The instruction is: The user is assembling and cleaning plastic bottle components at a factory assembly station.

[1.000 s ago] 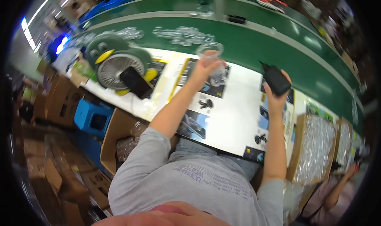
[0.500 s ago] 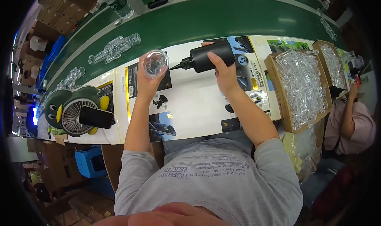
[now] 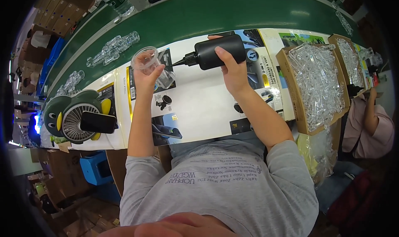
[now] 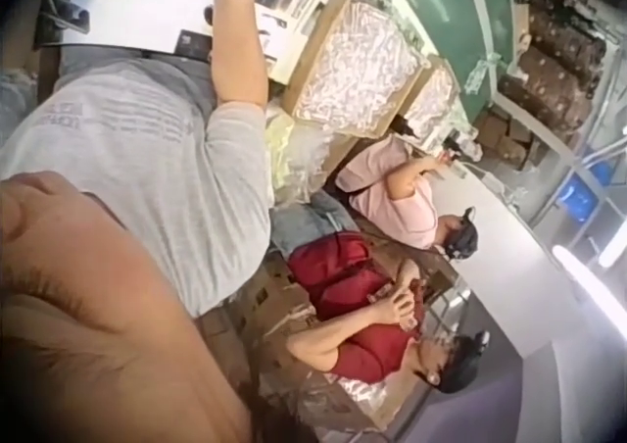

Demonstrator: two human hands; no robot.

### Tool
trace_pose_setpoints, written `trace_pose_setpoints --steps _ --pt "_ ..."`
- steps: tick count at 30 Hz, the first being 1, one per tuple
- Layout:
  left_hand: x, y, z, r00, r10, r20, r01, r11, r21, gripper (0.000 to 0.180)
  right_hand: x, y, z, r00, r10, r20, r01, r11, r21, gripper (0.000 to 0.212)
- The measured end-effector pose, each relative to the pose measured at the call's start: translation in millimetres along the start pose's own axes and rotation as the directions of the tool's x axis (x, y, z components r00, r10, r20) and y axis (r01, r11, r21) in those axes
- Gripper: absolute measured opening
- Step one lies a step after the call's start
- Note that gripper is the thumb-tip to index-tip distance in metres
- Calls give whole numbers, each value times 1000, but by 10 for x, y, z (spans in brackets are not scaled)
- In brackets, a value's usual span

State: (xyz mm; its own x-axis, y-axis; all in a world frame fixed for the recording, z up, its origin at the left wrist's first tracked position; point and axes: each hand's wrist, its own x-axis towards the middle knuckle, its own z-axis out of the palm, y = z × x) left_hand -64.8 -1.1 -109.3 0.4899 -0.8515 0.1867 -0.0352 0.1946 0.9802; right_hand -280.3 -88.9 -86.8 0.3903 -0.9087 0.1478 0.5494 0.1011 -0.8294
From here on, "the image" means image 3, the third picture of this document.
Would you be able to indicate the person's left hand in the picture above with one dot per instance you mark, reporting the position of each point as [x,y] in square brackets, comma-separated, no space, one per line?
[145,81]

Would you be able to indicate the person's right hand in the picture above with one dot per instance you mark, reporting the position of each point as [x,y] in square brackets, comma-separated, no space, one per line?
[237,76]

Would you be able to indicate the clear plastic cup part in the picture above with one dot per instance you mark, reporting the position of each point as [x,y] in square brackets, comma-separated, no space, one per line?
[149,62]

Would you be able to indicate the black squeeze bottle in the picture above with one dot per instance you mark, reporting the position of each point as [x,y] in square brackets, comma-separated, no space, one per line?
[215,51]

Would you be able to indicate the long row of clear parts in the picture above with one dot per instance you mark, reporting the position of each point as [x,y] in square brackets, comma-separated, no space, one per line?
[113,48]

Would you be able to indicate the large white printed cardboard sheet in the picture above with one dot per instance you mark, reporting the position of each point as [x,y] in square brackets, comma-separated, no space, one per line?
[199,103]

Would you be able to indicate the white printed sheet green picture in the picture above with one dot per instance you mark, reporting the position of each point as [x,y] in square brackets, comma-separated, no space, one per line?
[274,42]

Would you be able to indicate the black phone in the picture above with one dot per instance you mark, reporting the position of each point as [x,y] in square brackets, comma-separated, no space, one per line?
[98,122]

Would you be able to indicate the green conveyor belt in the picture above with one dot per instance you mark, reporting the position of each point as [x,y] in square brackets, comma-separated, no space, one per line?
[199,15]

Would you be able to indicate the small cluster of clear parts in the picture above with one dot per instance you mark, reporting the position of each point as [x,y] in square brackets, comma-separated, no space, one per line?
[71,82]

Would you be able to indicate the large carton of clear parts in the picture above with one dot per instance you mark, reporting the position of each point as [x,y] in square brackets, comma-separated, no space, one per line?
[316,84]

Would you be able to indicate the green penguin desk fan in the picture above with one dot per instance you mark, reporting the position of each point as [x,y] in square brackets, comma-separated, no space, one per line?
[67,115]

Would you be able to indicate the clear water bottle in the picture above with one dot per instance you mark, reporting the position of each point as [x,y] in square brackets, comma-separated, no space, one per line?
[117,0]

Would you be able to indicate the blue plastic crate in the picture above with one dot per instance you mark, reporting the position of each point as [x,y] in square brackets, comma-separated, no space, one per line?
[51,62]

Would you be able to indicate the blue plastic stool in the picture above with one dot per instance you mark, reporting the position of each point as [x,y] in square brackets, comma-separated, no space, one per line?
[95,170]

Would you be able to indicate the stack of brown cartons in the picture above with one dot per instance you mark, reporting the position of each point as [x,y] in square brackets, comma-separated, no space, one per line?
[60,14]

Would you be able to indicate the person's body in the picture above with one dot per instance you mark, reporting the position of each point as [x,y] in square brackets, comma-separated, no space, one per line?
[218,187]

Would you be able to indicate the clear plastic bag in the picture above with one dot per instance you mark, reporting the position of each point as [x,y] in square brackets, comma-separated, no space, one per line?
[318,156]

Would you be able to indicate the narrow carton of clear parts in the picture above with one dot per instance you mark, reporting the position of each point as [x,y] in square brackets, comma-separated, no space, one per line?
[349,59]

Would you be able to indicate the small black bottle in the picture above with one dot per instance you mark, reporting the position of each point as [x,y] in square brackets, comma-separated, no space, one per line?
[355,91]

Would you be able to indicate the thin strip of clear parts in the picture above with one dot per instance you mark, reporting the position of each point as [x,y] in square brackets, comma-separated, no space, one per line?
[344,22]

